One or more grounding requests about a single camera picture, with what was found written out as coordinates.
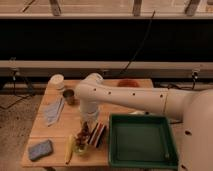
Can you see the dark purple grape bunch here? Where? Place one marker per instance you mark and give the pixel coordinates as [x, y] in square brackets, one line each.
[83, 134]

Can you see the wooden table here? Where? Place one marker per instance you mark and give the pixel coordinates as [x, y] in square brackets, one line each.
[68, 124]

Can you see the small grey metal cup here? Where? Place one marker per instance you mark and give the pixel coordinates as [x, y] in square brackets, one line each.
[69, 96]

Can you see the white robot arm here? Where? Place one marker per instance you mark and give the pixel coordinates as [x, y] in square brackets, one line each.
[194, 108]

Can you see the white and black small object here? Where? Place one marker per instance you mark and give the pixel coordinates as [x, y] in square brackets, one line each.
[139, 113]

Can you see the green plastic cup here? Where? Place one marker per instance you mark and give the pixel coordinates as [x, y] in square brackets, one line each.
[80, 149]

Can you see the blue sponge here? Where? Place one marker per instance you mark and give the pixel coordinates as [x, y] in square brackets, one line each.
[40, 150]

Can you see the green plastic tray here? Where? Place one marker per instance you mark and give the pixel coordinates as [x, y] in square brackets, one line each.
[141, 141]

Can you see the white lidded container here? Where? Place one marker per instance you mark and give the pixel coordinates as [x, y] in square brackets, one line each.
[57, 81]

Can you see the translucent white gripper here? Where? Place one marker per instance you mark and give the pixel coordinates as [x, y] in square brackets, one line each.
[88, 115]

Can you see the yellow banana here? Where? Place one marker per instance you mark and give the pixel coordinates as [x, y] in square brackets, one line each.
[69, 147]

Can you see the orange bowl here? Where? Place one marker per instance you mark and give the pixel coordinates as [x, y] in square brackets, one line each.
[127, 83]

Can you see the blue folded cloth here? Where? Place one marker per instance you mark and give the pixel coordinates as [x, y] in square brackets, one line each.
[52, 111]

